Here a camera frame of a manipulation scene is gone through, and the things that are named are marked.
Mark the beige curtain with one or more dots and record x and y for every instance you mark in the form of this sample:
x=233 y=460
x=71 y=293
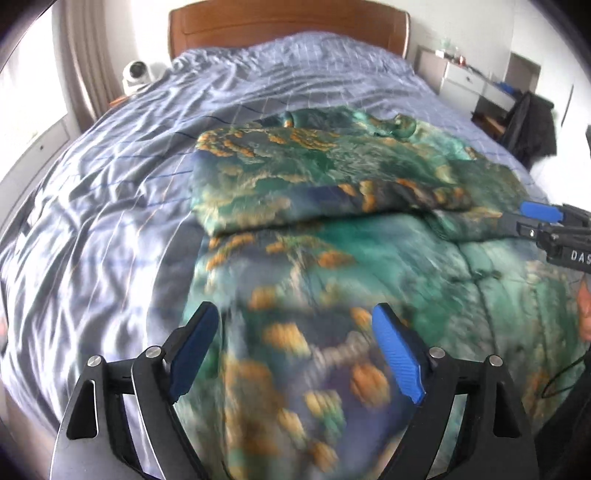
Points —
x=85 y=60

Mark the white low cabinet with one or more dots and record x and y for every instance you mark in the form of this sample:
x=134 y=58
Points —
x=41 y=147

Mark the green printed padded jacket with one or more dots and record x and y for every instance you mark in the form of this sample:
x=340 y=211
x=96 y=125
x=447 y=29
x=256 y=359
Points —
x=323 y=258

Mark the white wardrobe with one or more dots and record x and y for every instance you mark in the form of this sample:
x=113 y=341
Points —
x=554 y=69

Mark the person's right hand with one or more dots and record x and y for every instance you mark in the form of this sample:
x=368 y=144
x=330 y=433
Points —
x=584 y=304

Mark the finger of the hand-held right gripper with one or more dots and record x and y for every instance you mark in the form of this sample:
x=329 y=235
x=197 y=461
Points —
x=512 y=226
x=540 y=211

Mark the wooden headboard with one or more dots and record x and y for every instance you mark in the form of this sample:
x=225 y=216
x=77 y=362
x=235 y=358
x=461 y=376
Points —
x=277 y=21

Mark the window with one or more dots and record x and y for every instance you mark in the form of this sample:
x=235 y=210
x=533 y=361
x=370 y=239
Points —
x=27 y=78

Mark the wooden chair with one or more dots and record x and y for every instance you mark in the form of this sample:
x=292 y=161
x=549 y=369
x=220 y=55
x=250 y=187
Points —
x=491 y=122

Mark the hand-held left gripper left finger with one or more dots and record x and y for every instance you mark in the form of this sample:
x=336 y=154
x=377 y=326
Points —
x=194 y=353

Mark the dark cloth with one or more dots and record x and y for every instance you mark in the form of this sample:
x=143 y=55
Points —
x=568 y=438

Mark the blue box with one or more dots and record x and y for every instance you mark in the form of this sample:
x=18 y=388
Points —
x=506 y=87

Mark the white desk with drawers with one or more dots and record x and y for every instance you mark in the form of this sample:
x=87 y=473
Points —
x=461 y=78

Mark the black jacket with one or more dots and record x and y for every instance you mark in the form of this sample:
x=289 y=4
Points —
x=531 y=129

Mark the white round camera device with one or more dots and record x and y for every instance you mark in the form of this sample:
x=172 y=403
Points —
x=137 y=71

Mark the clear glass bottle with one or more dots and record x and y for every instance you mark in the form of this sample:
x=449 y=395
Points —
x=446 y=45

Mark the bed with blue checked sheet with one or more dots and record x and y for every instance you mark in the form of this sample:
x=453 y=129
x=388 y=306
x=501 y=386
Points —
x=138 y=161

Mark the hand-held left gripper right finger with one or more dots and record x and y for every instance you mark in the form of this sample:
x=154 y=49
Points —
x=398 y=353

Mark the wooden nightstand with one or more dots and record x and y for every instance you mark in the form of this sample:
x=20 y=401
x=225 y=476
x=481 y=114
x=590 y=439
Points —
x=117 y=100

